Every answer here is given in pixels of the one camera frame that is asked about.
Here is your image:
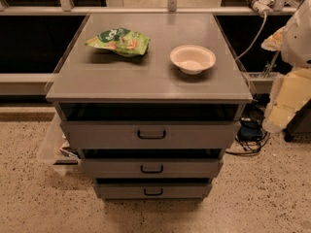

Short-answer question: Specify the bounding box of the white power cable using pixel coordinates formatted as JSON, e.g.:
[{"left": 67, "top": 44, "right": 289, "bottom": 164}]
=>
[{"left": 234, "top": 11, "right": 268, "bottom": 62}]

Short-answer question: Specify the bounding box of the metal support rod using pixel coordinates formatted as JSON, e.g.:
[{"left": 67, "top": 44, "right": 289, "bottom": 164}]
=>
[{"left": 260, "top": 50, "right": 280, "bottom": 79}]

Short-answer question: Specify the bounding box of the black cable bundle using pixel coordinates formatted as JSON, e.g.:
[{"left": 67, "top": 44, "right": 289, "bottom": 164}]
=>
[{"left": 225, "top": 105, "right": 271, "bottom": 156}]

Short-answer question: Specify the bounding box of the grey bottom drawer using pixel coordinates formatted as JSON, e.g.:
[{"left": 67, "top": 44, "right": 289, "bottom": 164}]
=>
[{"left": 94, "top": 183, "right": 212, "bottom": 199}]

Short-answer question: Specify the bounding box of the grey top drawer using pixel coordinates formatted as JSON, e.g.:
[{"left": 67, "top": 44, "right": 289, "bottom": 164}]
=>
[{"left": 60, "top": 121, "right": 240, "bottom": 150}]

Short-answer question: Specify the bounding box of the grey drawer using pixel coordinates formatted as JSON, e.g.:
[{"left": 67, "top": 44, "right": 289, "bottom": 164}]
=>
[
  {"left": 82, "top": 158, "right": 224, "bottom": 179},
  {"left": 94, "top": 183, "right": 212, "bottom": 199},
  {"left": 60, "top": 121, "right": 240, "bottom": 150}
]

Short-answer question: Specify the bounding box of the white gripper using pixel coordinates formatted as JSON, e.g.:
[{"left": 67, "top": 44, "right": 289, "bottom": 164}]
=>
[{"left": 261, "top": 0, "right": 311, "bottom": 133}]

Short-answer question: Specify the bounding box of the white paper bowl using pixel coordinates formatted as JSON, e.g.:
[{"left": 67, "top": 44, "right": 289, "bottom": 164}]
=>
[{"left": 170, "top": 45, "right": 216, "bottom": 75}]

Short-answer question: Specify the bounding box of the green chip bag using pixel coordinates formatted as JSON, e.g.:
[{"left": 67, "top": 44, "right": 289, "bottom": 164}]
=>
[{"left": 85, "top": 28, "right": 151, "bottom": 57}]

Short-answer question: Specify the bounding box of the clear plastic storage bin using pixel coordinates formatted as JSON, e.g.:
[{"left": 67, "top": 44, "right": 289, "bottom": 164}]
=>
[{"left": 37, "top": 114, "right": 81, "bottom": 176}]

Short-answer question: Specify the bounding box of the grey power strip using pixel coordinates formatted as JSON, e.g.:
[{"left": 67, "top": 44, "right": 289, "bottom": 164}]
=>
[{"left": 246, "top": 0, "right": 272, "bottom": 14}]

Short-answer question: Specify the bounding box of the grey drawer cabinet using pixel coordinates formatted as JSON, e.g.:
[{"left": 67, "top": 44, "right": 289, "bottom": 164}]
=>
[{"left": 47, "top": 13, "right": 252, "bottom": 186}]

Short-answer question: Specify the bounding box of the grey middle drawer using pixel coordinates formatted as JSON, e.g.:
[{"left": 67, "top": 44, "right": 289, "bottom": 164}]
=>
[{"left": 82, "top": 158, "right": 224, "bottom": 179}]

